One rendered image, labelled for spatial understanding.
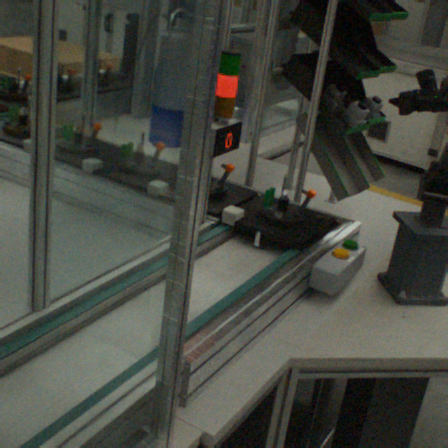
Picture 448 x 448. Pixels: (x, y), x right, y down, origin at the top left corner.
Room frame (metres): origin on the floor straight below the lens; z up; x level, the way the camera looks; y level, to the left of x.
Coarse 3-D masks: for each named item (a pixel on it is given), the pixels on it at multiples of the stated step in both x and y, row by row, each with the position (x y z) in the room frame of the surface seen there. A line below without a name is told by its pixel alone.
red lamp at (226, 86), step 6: (222, 78) 1.59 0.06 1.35; (228, 78) 1.58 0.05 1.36; (234, 78) 1.59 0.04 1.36; (222, 84) 1.58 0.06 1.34; (228, 84) 1.58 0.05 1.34; (234, 84) 1.59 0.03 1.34; (216, 90) 1.59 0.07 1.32; (222, 90) 1.58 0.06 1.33; (228, 90) 1.58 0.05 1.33; (234, 90) 1.59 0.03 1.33; (222, 96) 1.58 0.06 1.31; (228, 96) 1.58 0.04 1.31; (234, 96) 1.59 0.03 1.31
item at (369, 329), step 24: (384, 264) 1.75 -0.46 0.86; (360, 288) 1.58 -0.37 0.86; (384, 288) 1.60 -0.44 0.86; (336, 312) 1.44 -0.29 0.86; (360, 312) 1.45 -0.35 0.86; (384, 312) 1.47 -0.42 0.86; (408, 312) 1.49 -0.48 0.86; (432, 312) 1.50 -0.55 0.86; (312, 336) 1.31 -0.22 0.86; (336, 336) 1.33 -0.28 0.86; (360, 336) 1.34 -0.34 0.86; (384, 336) 1.35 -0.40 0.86; (408, 336) 1.37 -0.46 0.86; (432, 336) 1.39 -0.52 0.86; (312, 360) 1.23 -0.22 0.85; (336, 360) 1.24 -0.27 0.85; (360, 360) 1.25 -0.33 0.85; (384, 360) 1.27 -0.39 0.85; (408, 360) 1.28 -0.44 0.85; (432, 360) 1.30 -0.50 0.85
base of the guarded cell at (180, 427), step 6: (180, 420) 0.96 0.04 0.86; (174, 426) 0.94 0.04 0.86; (180, 426) 0.95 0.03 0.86; (186, 426) 0.95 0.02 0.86; (192, 426) 0.95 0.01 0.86; (174, 432) 0.93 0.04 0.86; (180, 432) 0.93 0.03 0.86; (186, 432) 0.93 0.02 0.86; (192, 432) 0.94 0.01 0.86; (198, 432) 0.94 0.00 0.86; (174, 438) 0.92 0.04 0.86; (180, 438) 0.92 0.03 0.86; (186, 438) 0.92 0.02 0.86; (192, 438) 0.92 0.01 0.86; (198, 438) 0.93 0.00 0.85; (174, 444) 0.90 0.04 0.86; (180, 444) 0.90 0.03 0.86; (186, 444) 0.90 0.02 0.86; (192, 444) 0.92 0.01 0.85
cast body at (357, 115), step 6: (354, 102) 1.94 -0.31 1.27; (360, 102) 1.94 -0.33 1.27; (342, 108) 1.97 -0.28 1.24; (348, 108) 1.94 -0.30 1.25; (354, 108) 1.93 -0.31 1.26; (360, 108) 1.92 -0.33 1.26; (366, 108) 1.93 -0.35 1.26; (342, 114) 1.95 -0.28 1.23; (348, 114) 1.94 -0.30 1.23; (354, 114) 1.93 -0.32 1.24; (360, 114) 1.91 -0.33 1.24; (366, 114) 1.94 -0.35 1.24; (348, 120) 1.93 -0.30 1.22; (354, 120) 1.92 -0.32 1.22; (360, 120) 1.93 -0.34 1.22; (354, 126) 1.92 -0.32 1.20
